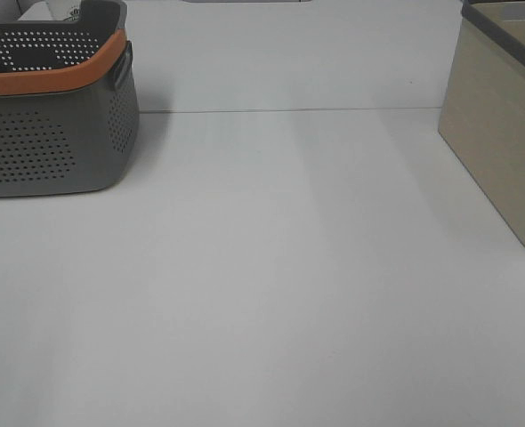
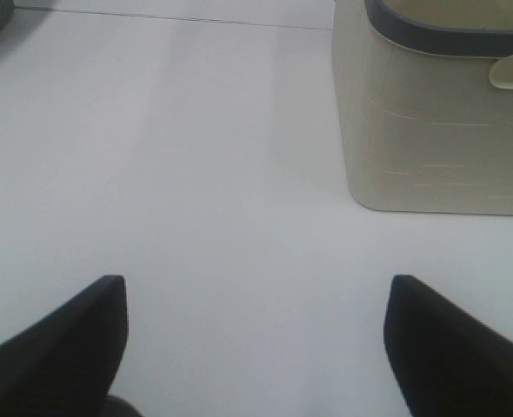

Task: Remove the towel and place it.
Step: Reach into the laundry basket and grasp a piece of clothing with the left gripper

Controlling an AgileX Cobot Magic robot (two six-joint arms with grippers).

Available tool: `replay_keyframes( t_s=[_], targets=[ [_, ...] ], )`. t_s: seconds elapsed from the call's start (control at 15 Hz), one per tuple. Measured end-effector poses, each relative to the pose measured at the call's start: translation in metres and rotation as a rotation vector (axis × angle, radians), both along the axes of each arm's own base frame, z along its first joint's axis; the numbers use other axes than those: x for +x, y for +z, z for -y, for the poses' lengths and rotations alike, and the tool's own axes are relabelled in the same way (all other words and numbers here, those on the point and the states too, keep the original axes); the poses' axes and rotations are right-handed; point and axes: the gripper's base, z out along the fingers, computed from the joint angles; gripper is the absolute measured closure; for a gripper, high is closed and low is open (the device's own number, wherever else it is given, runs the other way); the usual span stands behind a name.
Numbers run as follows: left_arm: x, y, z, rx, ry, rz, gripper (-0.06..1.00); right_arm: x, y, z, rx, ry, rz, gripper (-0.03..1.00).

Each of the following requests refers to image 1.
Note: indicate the grey perforated basket orange rim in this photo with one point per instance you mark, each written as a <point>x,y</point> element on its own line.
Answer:
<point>69,113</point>

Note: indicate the beige basket grey rim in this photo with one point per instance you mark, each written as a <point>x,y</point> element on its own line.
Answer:
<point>483,113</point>

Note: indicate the white object behind basket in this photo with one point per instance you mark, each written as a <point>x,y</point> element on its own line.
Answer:
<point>60,10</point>

